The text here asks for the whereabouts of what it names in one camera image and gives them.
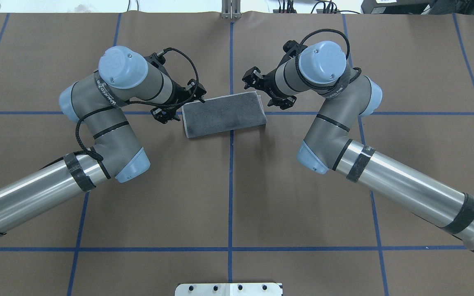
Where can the pink and grey towel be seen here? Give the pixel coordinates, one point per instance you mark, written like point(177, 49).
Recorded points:
point(223, 113)

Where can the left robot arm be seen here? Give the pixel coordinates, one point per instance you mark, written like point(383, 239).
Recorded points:
point(108, 145)

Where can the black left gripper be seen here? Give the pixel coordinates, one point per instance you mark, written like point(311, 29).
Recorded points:
point(178, 98)

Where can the aluminium frame post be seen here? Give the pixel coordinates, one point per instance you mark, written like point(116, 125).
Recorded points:
point(231, 9)

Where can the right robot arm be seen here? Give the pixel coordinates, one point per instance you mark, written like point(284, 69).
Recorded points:
point(349, 95)

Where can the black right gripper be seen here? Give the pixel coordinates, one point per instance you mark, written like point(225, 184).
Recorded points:
point(268, 81)

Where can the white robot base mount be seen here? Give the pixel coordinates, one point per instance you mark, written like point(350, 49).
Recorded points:
point(230, 289)

